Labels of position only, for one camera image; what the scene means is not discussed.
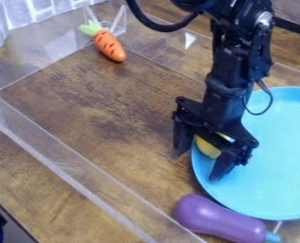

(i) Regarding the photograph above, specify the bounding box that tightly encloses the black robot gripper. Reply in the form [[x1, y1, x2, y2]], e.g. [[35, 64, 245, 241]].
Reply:
[[171, 75, 259, 181]]

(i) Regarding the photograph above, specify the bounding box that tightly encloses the blue round plate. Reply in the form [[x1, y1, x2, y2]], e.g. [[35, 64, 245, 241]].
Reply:
[[190, 86, 300, 220]]

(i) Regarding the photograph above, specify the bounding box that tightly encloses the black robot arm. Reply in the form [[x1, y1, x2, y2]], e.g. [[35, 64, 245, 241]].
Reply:
[[171, 0, 274, 181]]

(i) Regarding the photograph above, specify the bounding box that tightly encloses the purple toy eggplant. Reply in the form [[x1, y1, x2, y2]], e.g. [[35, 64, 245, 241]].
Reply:
[[174, 195, 283, 243]]

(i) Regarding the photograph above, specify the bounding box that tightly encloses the yellow toy lemon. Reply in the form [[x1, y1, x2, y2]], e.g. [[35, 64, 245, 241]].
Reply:
[[194, 136, 221, 159]]

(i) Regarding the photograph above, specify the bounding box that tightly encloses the orange toy carrot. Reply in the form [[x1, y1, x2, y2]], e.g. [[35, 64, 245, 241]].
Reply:
[[78, 20, 126, 62]]

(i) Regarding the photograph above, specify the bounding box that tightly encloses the white grid curtain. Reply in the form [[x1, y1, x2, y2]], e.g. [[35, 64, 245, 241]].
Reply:
[[0, 0, 106, 47]]

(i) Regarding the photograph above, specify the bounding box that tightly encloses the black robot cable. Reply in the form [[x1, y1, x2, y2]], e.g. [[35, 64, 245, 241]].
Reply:
[[124, 0, 201, 33]]

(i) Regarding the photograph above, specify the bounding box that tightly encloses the clear acrylic enclosure wall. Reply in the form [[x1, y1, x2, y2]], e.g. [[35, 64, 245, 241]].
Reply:
[[0, 6, 300, 243]]

